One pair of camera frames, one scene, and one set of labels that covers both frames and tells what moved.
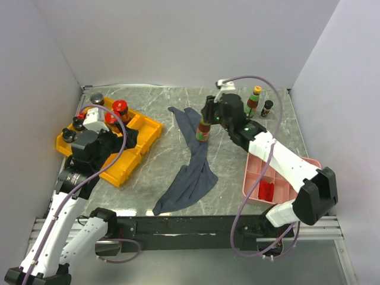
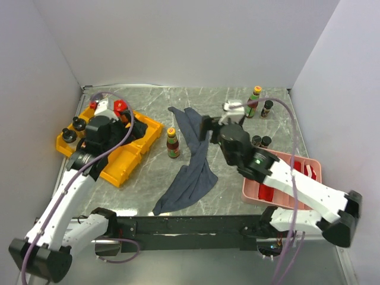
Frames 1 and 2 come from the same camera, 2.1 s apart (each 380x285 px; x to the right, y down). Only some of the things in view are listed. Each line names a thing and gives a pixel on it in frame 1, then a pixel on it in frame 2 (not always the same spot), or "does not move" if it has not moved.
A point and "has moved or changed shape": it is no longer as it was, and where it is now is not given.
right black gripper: x=207 y=111 to x=209 y=124
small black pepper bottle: x=267 y=108 does not move
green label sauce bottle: x=252 y=102 does not move
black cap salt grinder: x=78 y=124 does not move
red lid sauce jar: x=121 y=107 does not move
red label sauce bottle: x=202 y=133 has moved or changed shape
